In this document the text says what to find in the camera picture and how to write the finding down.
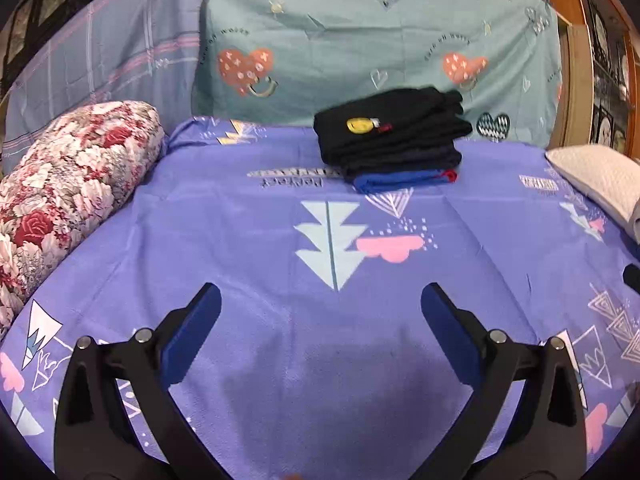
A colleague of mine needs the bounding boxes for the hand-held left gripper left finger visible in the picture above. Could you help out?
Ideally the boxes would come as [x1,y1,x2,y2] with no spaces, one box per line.
[54,282,236,480]

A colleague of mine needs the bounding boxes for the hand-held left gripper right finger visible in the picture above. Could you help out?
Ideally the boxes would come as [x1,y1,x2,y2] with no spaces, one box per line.
[410,282,587,480]

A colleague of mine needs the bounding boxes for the black pants with smiley patch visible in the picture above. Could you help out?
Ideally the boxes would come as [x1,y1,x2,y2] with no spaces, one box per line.
[313,86,473,167]

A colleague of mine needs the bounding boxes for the folded blue pants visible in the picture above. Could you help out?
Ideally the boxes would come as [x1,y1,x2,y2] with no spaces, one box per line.
[352,168,459,195]

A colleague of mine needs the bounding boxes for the folded navy pants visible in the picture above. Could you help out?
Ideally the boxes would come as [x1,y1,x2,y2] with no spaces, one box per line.
[325,144,463,179]

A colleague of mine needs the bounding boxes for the purple printed bedsheet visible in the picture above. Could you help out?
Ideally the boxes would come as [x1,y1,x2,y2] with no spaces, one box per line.
[0,116,640,480]

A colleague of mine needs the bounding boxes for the white textured pillow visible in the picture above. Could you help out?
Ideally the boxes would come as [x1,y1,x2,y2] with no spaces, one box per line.
[545,144,640,244]

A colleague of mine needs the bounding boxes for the floral bolster pillow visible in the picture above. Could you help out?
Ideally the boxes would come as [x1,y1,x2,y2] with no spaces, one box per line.
[0,101,167,342]

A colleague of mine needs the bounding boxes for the plaid grey purple sheet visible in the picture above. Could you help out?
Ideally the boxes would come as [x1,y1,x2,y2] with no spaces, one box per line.
[0,0,216,173]

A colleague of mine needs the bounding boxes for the teal heart print sheet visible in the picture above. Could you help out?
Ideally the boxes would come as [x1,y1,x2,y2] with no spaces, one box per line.
[192,0,564,150]

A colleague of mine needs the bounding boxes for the dark window grille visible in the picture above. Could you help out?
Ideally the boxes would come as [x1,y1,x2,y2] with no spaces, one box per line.
[0,0,168,98]

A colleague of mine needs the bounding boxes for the wall photo collage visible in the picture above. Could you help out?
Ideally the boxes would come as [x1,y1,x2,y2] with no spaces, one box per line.
[584,0,633,153]

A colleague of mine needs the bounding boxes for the wooden bed frame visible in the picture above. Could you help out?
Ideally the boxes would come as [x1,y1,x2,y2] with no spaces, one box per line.
[525,0,603,152]

